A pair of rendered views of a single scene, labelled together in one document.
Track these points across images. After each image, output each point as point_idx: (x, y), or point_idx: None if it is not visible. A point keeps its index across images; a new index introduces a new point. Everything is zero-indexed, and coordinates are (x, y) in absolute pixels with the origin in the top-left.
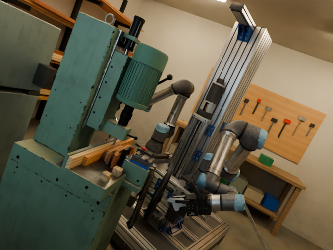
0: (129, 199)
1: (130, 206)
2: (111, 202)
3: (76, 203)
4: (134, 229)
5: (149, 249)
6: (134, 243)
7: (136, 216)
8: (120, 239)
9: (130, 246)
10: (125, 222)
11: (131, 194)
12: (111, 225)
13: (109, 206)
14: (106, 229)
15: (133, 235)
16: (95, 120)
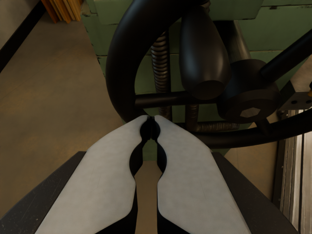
0: (283, 88)
1: (278, 107)
2: (110, 39)
3: None
4: None
5: (303, 214)
6: (289, 179)
7: (163, 111)
8: (282, 156)
9: (283, 177)
10: (309, 140)
11: (297, 80)
12: (200, 110)
13: (107, 46)
14: (174, 108)
15: (297, 169)
16: None
